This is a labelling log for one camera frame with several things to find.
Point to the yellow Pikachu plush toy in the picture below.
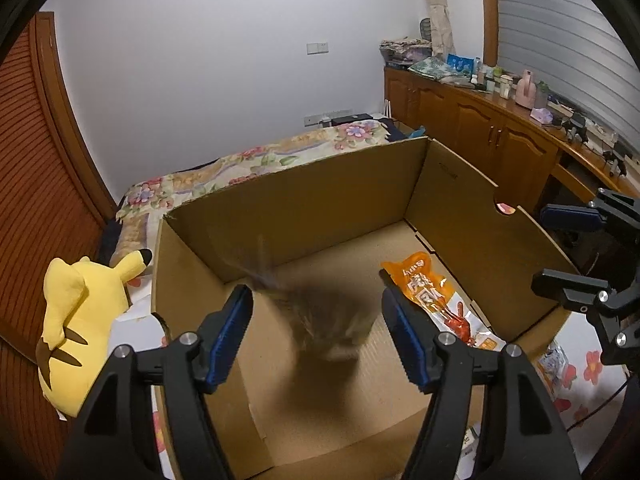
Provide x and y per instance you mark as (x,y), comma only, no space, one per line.
(82,301)

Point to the brown cardboard box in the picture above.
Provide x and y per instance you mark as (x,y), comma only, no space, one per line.
(326,228)

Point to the strawberry print table cloth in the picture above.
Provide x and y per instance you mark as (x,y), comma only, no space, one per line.
(565,374)

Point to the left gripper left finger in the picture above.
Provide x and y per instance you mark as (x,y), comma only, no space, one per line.
(114,435)

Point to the wooden sideboard cabinet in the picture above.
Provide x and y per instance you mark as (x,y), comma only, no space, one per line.
(499,138)

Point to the pink water bottle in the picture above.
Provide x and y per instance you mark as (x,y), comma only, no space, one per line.
(525,94)

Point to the floral bed quilt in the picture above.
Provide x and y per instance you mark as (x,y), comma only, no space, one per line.
(145,203)

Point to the beige curtain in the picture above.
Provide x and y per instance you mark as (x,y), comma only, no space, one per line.
(442,37)

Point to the folded clothes pile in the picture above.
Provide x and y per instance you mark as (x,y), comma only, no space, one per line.
(404,52)

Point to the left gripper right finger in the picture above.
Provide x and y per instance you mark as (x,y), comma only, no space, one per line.
(521,433)

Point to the blue box on sideboard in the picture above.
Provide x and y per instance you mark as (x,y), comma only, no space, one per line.
(461,64)

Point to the blurred brown snack packet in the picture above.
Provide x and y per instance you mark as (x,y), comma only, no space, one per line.
(325,322)

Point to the white wall switch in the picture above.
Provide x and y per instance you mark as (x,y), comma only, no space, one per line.
(317,48)

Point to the brown louvered wardrobe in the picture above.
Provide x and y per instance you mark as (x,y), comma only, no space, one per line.
(53,204)

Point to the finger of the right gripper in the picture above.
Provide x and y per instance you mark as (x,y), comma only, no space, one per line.
(609,211)
(613,315)

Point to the grey window blind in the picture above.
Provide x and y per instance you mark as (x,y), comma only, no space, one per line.
(571,47)

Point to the orange white snack packet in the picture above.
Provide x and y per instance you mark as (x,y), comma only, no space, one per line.
(439,296)

